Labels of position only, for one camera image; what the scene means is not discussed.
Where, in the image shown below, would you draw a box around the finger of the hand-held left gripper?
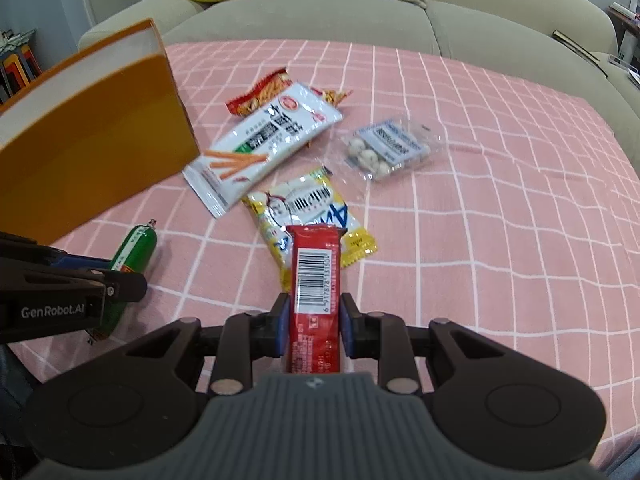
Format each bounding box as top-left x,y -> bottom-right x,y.
0,262 -> 147,307
0,231 -> 115,272

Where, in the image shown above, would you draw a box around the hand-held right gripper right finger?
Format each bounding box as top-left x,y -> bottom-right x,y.
339,292 -> 503,395

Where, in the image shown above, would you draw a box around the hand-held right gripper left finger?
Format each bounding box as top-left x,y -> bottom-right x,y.
125,292 -> 293,396

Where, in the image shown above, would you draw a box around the green sausage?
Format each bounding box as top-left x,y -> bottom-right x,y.
87,218 -> 158,341

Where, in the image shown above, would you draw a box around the long red snack bar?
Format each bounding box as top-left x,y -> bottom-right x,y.
285,225 -> 347,376

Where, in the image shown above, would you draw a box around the orange cardboard box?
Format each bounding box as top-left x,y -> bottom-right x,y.
0,18 -> 201,246

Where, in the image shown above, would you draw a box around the yellow snack packet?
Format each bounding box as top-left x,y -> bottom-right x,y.
241,166 -> 379,293

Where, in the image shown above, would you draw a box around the clear packet of white balls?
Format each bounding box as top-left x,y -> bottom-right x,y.
340,117 -> 446,184

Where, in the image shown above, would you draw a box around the white spicy strip snack bag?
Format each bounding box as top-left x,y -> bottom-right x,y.
181,81 -> 345,219

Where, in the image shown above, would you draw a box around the red shrimp stick snack bag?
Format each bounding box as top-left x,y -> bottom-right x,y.
225,67 -> 353,117

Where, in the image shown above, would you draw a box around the pink checked tablecloth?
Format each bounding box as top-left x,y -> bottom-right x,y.
10,40 -> 633,476

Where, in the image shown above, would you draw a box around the stacked colourful stools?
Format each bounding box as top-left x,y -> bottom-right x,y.
0,45 -> 41,103

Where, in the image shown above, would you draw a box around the beige sofa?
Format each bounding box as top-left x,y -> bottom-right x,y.
77,0 -> 640,161

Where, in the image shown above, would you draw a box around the dark book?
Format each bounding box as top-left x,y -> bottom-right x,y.
552,29 -> 610,78

